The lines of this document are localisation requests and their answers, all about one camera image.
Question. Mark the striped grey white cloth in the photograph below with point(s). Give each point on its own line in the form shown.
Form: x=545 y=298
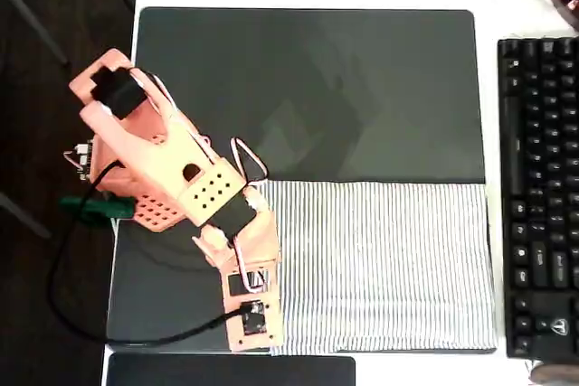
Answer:
x=384 y=268

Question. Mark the controller circuit board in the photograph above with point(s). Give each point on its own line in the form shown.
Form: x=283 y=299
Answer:
x=81 y=160

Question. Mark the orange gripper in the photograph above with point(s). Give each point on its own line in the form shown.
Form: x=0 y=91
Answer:
x=209 y=248

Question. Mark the grey metal chair leg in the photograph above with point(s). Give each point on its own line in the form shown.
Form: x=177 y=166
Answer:
x=22 y=215
x=31 y=16

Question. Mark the green clamp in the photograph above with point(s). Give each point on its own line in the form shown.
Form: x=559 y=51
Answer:
x=113 y=209

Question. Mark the brown object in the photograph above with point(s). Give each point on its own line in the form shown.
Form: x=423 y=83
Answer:
x=556 y=374

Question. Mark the orange gripper camera mount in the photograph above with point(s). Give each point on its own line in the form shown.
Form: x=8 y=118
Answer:
x=271 y=341

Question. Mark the black tablet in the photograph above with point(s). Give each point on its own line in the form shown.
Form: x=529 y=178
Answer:
x=226 y=372

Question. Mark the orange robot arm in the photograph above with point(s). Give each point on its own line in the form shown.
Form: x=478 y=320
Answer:
x=158 y=155

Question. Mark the white paper sheet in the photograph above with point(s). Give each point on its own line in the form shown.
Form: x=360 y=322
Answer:
x=511 y=2

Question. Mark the orange robot base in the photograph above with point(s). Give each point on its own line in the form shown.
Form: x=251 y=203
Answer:
x=154 y=216

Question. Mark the black desk mat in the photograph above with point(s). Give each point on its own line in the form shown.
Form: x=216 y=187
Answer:
x=316 y=87

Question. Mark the black keyboard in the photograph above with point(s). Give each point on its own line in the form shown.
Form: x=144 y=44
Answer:
x=543 y=178

